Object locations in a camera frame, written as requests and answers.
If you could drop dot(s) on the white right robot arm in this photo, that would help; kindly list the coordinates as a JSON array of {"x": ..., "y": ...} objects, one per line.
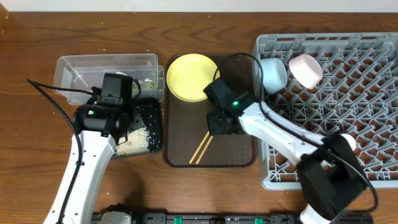
[{"x": 328, "y": 170}]

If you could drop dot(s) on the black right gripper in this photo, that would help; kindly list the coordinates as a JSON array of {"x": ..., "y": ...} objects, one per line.
[{"x": 214, "y": 128}]

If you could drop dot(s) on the white bowl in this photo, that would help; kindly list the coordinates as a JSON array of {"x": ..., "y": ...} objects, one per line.
[{"x": 306, "y": 70}]

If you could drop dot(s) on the clear plastic bin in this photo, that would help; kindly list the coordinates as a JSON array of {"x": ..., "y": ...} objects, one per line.
[{"x": 81, "y": 72}]

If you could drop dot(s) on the grey dishwasher rack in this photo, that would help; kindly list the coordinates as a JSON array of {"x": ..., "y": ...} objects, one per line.
[{"x": 357, "y": 94}]

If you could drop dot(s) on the yellow plate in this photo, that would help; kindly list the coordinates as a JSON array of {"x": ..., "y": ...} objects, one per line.
[{"x": 188, "y": 75}]

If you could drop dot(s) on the dark brown serving tray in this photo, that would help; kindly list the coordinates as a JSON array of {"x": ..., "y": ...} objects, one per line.
[{"x": 186, "y": 127}]

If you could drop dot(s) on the black waste tray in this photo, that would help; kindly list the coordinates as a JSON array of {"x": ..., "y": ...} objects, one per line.
[{"x": 154, "y": 124}]

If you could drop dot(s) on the pile of rice and nuts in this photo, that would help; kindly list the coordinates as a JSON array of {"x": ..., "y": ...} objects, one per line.
[{"x": 136, "y": 141}]

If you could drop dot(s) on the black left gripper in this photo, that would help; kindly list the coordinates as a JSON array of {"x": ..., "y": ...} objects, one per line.
[{"x": 137, "y": 121}]

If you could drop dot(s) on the light blue bowl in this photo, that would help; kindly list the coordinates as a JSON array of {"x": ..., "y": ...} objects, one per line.
[{"x": 274, "y": 75}]

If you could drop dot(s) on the white cup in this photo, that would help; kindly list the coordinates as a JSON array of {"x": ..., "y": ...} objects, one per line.
[{"x": 351, "y": 140}]

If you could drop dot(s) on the green clear plastic wrapper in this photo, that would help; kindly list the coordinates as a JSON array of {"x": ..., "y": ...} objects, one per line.
[{"x": 147, "y": 84}]

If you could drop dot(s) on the crumpled white tissue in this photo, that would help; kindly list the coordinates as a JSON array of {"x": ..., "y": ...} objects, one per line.
[{"x": 121, "y": 73}]

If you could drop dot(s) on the wooden chopstick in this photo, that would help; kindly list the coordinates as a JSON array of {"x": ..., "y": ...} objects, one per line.
[
  {"x": 204, "y": 149},
  {"x": 199, "y": 147}
]

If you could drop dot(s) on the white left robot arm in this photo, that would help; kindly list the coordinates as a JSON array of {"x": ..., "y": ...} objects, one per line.
[{"x": 100, "y": 133}]

